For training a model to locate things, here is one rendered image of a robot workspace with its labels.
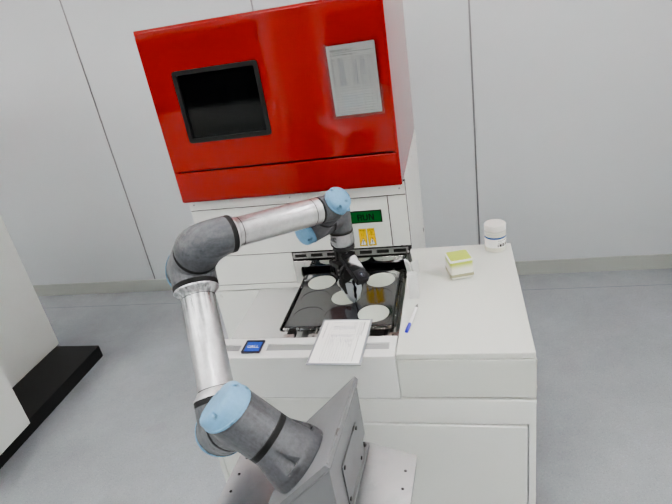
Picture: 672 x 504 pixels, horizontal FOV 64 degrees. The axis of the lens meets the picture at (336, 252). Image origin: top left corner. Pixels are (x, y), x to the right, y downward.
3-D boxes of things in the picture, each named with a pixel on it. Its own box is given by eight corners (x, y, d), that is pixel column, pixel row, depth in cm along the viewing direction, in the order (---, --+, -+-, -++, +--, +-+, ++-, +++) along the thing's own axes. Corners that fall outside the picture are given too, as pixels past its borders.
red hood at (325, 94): (248, 147, 263) (218, 16, 237) (414, 129, 244) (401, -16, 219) (181, 204, 197) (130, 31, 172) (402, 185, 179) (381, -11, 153)
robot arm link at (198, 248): (173, 214, 123) (342, 176, 150) (166, 236, 132) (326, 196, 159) (192, 258, 120) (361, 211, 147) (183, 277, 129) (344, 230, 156)
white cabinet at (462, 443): (297, 441, 250) (259, 290, 215) (515, 447, 228) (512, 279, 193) (253, 576, 194) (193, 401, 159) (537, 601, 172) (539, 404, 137)
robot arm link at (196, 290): (211, 458, 114) (168, 230, 133) (197, 466, 126) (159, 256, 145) (264, 444, 120) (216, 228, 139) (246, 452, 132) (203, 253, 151)
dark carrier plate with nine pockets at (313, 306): (309, 275, 202) (308, 274, 202) (400, 271, 194) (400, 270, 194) (285, 328, 172) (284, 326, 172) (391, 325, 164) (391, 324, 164)
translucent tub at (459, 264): (445, 270, 175) (443, 252, 173) (467, 266, 175) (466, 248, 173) (451, 281, 169) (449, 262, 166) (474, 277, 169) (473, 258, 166)
